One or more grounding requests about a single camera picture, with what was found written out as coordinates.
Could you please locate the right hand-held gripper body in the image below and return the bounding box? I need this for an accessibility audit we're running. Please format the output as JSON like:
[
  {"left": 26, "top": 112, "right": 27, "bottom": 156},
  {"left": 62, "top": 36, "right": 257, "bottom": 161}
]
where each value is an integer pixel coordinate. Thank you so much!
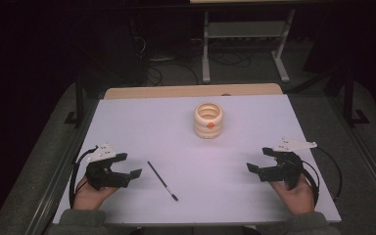
[{"left": 258, "top": 137, "right": 318, "bottom": 191}]

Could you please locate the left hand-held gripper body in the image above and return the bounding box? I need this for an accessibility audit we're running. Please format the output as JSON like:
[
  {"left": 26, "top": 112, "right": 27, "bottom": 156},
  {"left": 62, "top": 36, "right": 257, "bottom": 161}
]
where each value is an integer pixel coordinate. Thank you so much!
[{"left": 84, "top": 142, "right": 130, "bottom": 191}]

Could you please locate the thin black pen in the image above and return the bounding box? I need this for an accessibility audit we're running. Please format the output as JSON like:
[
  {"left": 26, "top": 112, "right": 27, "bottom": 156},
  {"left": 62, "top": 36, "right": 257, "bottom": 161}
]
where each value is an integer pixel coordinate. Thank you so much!
[{"left": 147, "top": 160, "right": 180, "bottom": 203}]

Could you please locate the cream ribbed pen holder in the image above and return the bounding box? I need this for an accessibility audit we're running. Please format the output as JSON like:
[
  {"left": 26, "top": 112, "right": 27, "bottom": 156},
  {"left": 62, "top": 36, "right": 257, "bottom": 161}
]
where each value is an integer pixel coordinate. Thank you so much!
[{"left": 193, "top": 102, "right": 224, "bottom": 140}]

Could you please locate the person's left hand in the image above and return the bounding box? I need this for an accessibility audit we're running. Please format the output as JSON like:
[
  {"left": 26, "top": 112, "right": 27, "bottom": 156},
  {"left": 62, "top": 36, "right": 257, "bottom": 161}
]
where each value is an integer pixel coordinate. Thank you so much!
[{"left": 72, "top": 175, "right": 120, "bottom": 212}]

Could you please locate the person's right hand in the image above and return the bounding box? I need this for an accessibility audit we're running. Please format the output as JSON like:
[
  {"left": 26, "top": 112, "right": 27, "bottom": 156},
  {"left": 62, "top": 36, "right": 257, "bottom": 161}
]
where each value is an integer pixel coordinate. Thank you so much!
[{"left": 268, "top": 173, "right": 316, "bottom": 216}]

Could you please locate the white table cover board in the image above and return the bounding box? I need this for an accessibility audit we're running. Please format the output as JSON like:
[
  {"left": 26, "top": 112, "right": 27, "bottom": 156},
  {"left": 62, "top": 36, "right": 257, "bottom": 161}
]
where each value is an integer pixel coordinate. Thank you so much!
[{"left": 52, "top": 94, "right": 343, "bottom": 227}]

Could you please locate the black metal stand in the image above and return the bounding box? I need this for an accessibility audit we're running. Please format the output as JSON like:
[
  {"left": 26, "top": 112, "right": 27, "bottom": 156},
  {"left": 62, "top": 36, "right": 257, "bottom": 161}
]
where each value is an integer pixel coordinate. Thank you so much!
[
  {"left": 342, "top": 68, "right": 371, "bottom": 127},
  {"left": 64, "top": 73, "right": 86, "bottom": 127}
]

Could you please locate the wooden table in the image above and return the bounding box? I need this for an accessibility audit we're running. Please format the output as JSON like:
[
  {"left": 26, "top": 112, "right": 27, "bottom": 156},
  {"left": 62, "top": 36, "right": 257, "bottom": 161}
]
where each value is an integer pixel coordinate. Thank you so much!
[{"left": 103, "top": 82, "right": 284, "bottom": 101}]

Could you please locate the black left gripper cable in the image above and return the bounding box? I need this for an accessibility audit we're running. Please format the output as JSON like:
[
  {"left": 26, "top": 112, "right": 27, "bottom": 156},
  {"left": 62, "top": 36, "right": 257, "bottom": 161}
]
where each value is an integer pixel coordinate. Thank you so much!
[{"left": 69, "top": 146, "right": 99, "bottom": 209}]

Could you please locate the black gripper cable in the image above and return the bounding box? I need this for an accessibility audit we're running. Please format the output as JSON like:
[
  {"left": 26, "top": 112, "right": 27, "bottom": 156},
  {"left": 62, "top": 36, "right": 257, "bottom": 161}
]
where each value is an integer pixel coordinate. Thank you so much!
[
  {"left": 69, "top": 146, "right": 99, "bottom": 209},
  {"left": 301, "top": 146, "right": 344, "bottom": 208}
]

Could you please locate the metal frame rail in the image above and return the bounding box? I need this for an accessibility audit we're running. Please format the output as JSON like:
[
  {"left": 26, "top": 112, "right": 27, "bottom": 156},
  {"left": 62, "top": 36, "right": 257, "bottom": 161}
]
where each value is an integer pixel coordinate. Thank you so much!
[
  {"left": 24, "top": 97, "right": 100, "bottom": 235},
  {"left": 325, "top": 94, "right": 376, "bottom": 211}
]

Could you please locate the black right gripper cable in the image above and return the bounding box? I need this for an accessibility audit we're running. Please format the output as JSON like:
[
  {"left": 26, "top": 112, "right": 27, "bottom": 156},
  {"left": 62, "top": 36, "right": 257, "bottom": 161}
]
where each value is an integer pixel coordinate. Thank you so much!
[{"left": 301, "top": 146, "right": 344, "bottom": 208}]

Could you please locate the black floor cable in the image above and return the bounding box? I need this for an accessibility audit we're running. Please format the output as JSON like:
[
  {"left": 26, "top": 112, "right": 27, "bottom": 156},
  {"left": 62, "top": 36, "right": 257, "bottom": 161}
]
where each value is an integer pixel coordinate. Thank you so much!
[{"left": 146, "top": 61, "right": 200, "bottom": 87}]

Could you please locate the white metal desk frame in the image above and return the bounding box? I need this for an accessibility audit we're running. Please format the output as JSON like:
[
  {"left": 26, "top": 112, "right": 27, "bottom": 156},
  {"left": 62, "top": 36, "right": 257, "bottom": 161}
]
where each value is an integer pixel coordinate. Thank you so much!
[{"left": 201, "top": 8, "right": 297, "bottom": 84}]

